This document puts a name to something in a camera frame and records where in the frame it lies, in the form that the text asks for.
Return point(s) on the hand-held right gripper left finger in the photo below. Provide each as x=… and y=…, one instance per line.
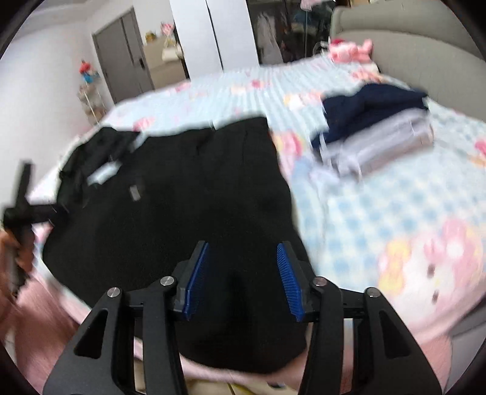
x=197, y=281

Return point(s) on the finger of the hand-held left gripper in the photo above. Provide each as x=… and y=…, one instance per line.
x=47, y=214
x=25, y=186

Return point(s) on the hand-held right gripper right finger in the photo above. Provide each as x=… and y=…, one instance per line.
x=287, y=283

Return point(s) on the black fleece jacket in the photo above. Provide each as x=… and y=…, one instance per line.
x=209, y=190

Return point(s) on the open closet with clothes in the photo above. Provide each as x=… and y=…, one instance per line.
x=288, y=30

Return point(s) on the pink hanging clothes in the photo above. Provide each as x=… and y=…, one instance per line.
x=309, y=3

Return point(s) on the person's left hand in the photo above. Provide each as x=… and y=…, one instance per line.
x=5, y=262

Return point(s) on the black zip jacket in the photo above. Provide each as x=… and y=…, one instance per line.
x=98, y=148

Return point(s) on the checkered cartoon print blanket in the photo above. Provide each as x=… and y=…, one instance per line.
x=360, y=220

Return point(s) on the red and blue toy figure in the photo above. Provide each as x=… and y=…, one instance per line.
x=88, y=72

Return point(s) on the grey door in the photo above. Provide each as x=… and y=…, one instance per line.
x=121, y=57

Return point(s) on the grey folded garment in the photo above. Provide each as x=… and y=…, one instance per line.
x=395, y=140

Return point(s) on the beige cabinet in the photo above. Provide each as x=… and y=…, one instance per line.
x=163, y=72

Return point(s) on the navy folded garment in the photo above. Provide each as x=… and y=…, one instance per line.
x=364, y=110

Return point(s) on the small yellow toy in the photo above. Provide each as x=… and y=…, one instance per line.
x=150, y=37

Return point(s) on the white handbag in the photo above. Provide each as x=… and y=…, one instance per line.
x=171, y=54

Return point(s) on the small pink plush toy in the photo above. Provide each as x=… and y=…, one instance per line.
x=168, y=29

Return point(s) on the white wardrobe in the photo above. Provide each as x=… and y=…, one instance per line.
x=227, y=34

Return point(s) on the grey padded bed headboard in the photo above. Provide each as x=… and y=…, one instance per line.
x=417, y=45

